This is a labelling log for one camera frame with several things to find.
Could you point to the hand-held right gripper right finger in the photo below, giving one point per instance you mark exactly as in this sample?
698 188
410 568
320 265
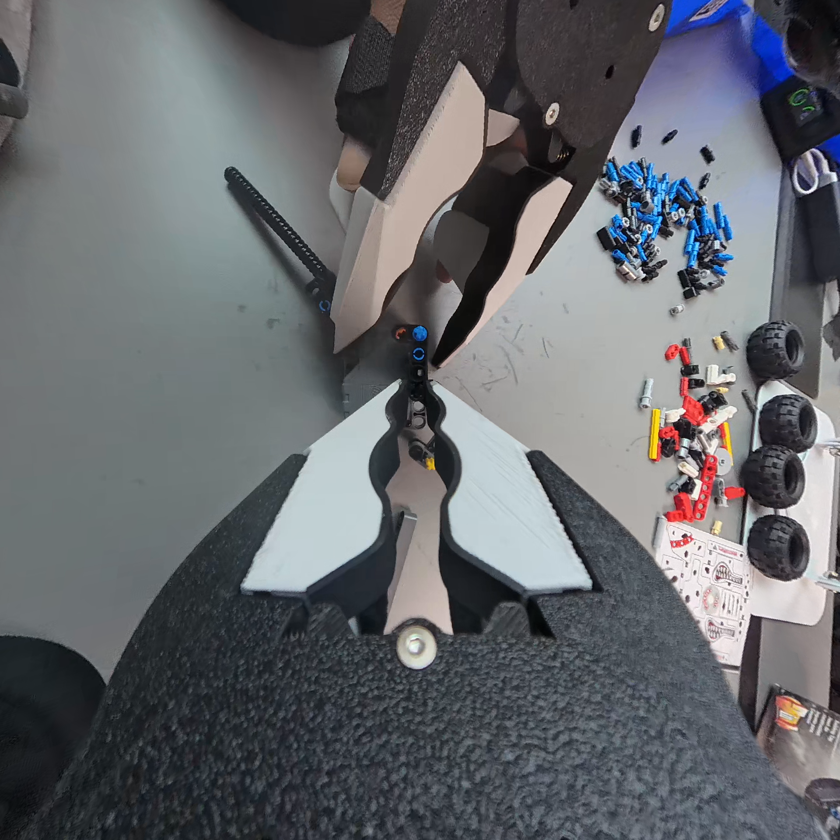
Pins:
512 518

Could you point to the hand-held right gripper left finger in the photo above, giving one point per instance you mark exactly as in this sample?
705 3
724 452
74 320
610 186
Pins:
308 525

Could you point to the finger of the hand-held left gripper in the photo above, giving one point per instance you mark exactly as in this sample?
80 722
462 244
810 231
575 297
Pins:
407 216
525 223

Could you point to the black toothed toy rack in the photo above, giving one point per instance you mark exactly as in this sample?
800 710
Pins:
275 229

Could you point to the black toy brick assembly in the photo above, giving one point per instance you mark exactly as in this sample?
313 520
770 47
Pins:
417 367

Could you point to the grey desk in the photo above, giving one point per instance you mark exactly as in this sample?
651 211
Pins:
131 328

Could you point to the person's left hand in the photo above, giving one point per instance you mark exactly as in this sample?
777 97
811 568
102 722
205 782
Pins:
348 169

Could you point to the grey toy brick piece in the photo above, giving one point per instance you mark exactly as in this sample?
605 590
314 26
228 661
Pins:
407 528

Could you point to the pile of blue black pins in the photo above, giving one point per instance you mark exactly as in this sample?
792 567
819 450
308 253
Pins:
663 223

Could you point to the yellow toy beam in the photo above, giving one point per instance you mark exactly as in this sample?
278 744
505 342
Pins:
654 433

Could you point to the pile of red white pieces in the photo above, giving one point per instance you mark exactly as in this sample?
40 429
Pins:
695 446

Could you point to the white sticker sheet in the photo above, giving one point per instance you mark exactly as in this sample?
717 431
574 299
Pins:
702 590

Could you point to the blue plastic box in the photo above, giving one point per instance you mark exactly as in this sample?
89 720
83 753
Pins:
768 59

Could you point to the black pouch with green print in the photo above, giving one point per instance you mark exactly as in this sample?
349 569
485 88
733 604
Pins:
797 111

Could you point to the black toy tyre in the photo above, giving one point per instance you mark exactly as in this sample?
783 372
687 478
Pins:
779 547
787 423
774 349
773 476

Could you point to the dark mat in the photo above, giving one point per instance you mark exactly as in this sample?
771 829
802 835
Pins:
797 275

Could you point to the black quilted jacket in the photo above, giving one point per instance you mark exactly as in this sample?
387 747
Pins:
39 722

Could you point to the dark instruction booklet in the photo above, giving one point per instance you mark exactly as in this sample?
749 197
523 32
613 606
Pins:
807 741

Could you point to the grey camouflage cloth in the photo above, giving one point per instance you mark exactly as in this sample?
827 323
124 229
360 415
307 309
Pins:
13 19

